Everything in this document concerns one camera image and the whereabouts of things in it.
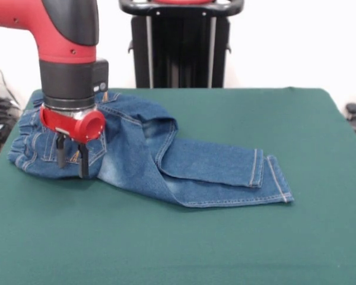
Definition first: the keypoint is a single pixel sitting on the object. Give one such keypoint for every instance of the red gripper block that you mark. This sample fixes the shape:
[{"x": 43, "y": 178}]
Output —
[{"x": 74, "y": 124}]

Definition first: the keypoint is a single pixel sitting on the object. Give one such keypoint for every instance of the blue denim jeans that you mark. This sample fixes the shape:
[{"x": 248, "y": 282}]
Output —
[{"x": 195, "y": 169}]

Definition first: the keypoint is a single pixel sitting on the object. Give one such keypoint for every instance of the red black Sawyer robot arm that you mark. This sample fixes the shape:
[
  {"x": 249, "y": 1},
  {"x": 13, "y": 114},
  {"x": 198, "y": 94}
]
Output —
[{"x": 65, "y": 44}]

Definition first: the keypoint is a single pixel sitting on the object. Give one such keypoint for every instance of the dark green table cloth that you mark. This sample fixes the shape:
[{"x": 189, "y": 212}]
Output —
[{"x": 195, "y": 252}]

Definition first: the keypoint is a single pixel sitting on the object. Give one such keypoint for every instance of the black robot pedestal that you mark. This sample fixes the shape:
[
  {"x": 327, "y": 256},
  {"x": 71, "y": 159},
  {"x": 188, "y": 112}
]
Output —
[{"x": 181, "y": 50}]

